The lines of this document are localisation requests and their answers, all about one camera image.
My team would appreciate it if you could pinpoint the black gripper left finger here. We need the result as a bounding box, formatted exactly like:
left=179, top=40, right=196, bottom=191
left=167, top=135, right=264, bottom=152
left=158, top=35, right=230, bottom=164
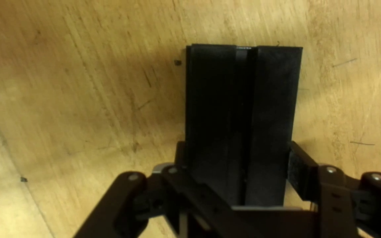
left=72, top=141, right=210, bottom=238

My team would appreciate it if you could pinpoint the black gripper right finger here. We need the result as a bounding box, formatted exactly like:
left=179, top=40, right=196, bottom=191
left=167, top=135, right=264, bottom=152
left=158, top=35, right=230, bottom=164
left=286, top=141, right=381, bottom=238

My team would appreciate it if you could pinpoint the short black grooved piece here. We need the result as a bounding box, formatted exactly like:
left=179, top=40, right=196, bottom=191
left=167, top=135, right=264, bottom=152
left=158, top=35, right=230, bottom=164
left=183, top=44, right=304, bottom=209

